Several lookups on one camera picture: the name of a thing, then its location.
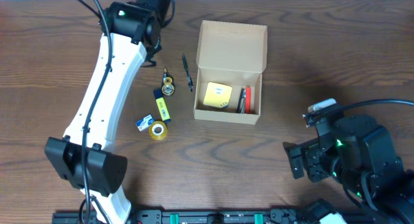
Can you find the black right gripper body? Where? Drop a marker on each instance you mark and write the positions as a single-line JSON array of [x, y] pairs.
[[310, 160]]

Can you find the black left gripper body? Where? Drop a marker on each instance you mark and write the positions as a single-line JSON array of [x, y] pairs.
[[155, 50]]

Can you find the red black stapler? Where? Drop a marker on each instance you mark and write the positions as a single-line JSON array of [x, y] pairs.
[[244, 103]]

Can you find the black pen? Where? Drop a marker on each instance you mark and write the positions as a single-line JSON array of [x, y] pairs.
[[185, 65]]

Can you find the correction tape dispenser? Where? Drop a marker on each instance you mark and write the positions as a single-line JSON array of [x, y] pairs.
[[168, 86]]

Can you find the brown cardboard box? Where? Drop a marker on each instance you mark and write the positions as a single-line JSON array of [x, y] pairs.
[[232, 54]]

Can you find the yellow sticky note pad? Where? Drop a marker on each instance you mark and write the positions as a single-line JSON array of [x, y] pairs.
[[217, 95]]

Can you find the yellow clear tape roll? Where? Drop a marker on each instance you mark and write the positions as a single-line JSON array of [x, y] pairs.
[[158, 130]]

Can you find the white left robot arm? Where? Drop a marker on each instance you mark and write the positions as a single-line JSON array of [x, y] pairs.
[[84, 155]]

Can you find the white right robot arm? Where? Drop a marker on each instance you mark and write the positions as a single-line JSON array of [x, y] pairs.
[[358, 153]]

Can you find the yellow highlighter marker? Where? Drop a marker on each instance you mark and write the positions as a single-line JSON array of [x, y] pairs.
[[162, 107]]

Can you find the blue white staples box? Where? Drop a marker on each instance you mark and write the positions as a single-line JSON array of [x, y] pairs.
[[144, 122]]

